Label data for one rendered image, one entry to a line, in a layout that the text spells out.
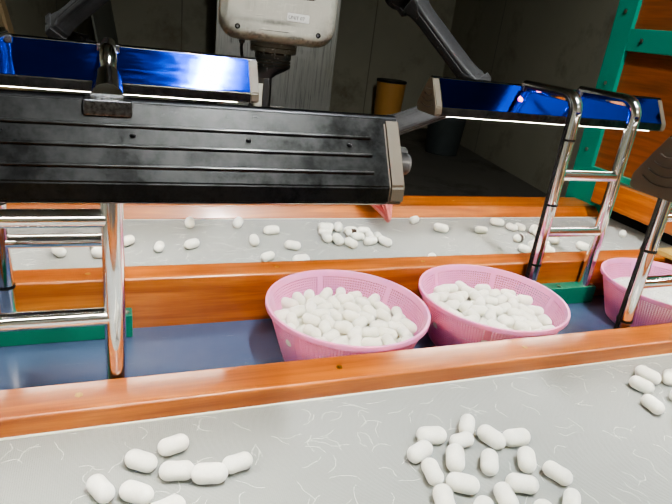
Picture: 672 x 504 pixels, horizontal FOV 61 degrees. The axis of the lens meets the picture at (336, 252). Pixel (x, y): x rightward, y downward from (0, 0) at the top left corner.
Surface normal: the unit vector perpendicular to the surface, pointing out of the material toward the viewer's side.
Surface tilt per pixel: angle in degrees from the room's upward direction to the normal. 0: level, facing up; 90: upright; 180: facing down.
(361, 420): 0
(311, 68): 90
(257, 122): 58
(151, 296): 90
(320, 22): 90
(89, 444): 0
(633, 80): 90
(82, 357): 0
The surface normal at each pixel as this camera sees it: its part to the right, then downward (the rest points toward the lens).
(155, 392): 0.11, -0.92
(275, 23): 0.17, 0.39
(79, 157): 0.35, -0.16
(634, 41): -0.93, 0.03
